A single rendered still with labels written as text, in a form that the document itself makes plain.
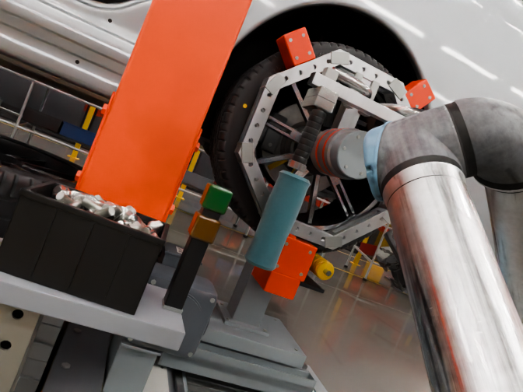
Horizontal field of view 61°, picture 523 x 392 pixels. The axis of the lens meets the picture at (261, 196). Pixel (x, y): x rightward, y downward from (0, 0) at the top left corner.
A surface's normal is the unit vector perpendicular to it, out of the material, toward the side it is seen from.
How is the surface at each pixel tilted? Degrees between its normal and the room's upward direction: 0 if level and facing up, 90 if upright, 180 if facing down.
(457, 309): 69
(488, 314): 51
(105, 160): 90
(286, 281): 90
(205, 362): 90
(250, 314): 90
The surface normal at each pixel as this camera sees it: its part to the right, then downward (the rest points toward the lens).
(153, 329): 0.25, 0.14
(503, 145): 0.00, 0.29
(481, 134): -0.13, 0.03
